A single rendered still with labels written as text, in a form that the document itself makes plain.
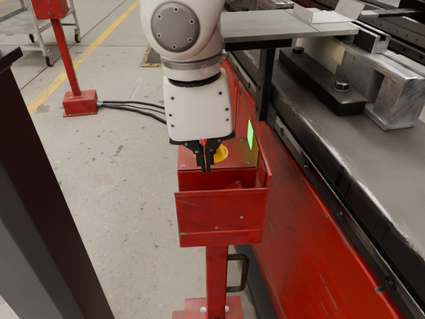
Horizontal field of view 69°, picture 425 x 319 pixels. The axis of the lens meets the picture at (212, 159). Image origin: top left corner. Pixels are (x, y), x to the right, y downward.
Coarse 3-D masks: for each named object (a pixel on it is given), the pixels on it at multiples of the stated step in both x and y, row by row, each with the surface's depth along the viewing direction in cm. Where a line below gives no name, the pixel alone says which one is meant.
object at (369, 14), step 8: (400, 0) 72; (408, 0) 70; (416, 0) 68; (424, 0) 67; (400, 8) 72; (408, 8) 69; (416, 8) 68; (424, 8) 66; (360, 16) 65; (368, 16) 65; (376, 16) 65; (384, 16) 66; (392, 16) 66; (408, 16) 71; (416, 16) 68; (424, 16) 66
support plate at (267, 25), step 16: (224, 16) 65; (240, 16) 65; (256, 16) 65; (272, 16) 65; (288, 16) 65; (224, 32) 56; (240, 32) 56; (256, 32) 56; (272, 32) 56; (288, 32) 56; (304, 32) 56; (320, 32) 57; (336, 32) 57; (352, 32) 58
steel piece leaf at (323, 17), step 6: (294, 6) 66; (300, 6) 63; (294, 12) 66; (300, 12) 64; (306, 12) 61; (312, 12) 59; (318, 12) 67; (324, 12) 67; (330, 12) 67; (336, 12) 67; (300, 18) 64; (306, 18) 62; (312, 18) 63; (318, 18) 63; (324, 18) 63; (330, 18) 63; (336, 18) 63; (342, 18) 63; (348, 18) 63
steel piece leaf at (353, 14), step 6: (342, 0) 66; (348, 0) 65; (336, 6) 68; (342, 6) 66; (348, 6) 64; (354, 6) 63; (360, 6) 61; (342, 12) 66; (348, 12) 64; (354, 12) 63; (360, 12) 61; (354, 18) 62
